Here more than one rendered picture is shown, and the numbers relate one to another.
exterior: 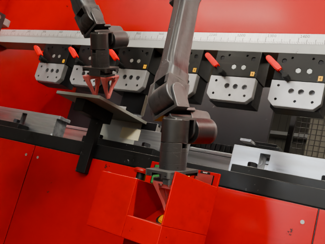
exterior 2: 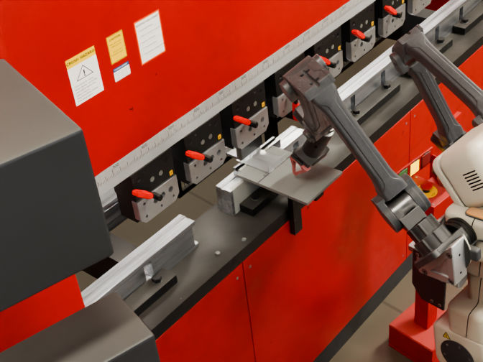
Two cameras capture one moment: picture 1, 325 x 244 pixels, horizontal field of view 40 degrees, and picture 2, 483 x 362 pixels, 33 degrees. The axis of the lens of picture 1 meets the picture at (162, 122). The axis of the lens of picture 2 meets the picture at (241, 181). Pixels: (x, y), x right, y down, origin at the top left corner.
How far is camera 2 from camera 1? 3.01 m
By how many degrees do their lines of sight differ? 88
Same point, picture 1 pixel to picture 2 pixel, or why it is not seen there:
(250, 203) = (387, 137)
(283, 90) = (358, 47)
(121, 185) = (446, 202)
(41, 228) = (278, 294)
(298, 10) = not seen: outside the picture
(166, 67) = (458, 129)
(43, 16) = (97, 149)
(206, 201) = not seen: hidden behind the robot
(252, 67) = (338, 42)
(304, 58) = (363, 14)
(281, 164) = (360, 94)
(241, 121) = not seen: hidden behind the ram
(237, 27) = (321, 14)
